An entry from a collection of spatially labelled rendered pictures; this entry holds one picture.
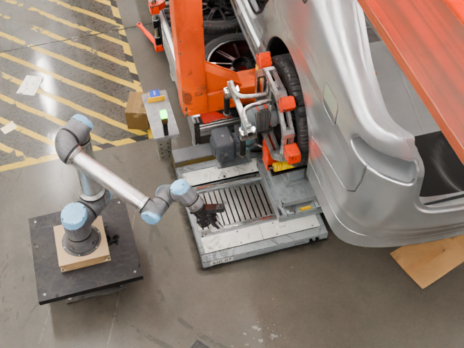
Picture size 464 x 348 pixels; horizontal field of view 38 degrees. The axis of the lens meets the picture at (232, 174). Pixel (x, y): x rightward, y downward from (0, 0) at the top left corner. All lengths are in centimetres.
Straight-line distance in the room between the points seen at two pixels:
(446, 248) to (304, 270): 93
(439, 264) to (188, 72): 198
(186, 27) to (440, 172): 161
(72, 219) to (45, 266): 40
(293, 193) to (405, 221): 130
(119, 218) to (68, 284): 52
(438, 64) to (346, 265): 336
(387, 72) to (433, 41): 290
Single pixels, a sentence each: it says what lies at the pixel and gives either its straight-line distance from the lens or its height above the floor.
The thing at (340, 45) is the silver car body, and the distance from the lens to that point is 304.
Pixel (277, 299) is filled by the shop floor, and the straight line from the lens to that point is 415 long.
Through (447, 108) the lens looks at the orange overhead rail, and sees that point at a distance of 96.
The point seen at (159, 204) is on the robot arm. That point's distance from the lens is 333.
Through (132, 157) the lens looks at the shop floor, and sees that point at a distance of 484.
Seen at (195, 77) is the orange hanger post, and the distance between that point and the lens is 412.
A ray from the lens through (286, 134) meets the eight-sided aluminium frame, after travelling 364.
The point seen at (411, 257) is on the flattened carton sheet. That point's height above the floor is 1.
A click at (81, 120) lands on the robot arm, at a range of 345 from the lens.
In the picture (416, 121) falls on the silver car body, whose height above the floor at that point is 92.
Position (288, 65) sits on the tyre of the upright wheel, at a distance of 371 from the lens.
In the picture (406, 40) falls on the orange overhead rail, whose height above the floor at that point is 300.
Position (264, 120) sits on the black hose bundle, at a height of 102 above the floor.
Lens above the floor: 365
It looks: 51 degrees down
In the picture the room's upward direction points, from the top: 1 degrees counter-clockwise
